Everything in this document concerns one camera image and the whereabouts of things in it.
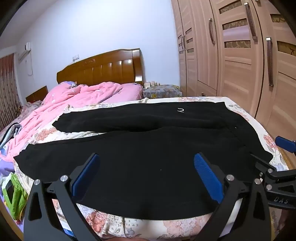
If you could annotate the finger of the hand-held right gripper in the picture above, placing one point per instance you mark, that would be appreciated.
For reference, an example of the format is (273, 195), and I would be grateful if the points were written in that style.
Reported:
(262, 165)
(281, 140)

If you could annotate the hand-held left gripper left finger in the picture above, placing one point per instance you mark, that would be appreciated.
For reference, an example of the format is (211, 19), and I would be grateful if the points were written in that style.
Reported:
(85, 177)

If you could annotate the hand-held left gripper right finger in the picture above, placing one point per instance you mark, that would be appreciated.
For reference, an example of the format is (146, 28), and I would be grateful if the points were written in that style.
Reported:
(208, 178)

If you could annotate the black pants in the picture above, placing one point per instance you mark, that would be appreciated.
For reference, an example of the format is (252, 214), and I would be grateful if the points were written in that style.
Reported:
(143, 162)

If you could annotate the floral bedsheet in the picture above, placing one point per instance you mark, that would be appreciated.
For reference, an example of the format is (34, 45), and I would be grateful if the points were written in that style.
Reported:
(240, 111)

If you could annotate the green bag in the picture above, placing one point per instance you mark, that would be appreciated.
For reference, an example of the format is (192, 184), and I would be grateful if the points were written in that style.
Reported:
(18, 197)

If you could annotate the purple cloth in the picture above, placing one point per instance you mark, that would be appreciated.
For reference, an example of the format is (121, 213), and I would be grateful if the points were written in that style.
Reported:
(5, 162)

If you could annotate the pink quilt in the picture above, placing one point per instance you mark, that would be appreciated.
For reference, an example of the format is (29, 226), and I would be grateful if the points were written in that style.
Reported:
(69, 97)

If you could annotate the light wooden wardrobe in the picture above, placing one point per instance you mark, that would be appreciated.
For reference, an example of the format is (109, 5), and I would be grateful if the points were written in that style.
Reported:
(238, 69)

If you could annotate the grey white garment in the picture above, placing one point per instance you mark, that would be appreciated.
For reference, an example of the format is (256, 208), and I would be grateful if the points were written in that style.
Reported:
(10, 134)

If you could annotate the nightstand with floral cloth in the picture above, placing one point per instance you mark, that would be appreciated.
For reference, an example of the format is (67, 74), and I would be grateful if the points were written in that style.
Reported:
(161, 91)

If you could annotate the small bottles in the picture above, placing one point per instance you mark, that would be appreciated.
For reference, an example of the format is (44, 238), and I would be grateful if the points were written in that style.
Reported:
(152, 83)

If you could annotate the wooden headboard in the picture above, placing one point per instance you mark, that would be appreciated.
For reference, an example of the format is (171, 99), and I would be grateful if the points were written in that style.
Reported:
(104, 67)

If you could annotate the red patterned curtain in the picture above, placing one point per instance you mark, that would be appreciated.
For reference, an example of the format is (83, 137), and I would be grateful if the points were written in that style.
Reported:
(8, 92)

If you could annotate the white air conditioner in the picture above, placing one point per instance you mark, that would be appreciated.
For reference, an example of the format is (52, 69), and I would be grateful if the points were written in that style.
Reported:
(24, 52)

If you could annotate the white wall socket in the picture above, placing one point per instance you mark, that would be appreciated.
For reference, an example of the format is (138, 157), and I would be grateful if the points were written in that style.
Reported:
(75, 57)

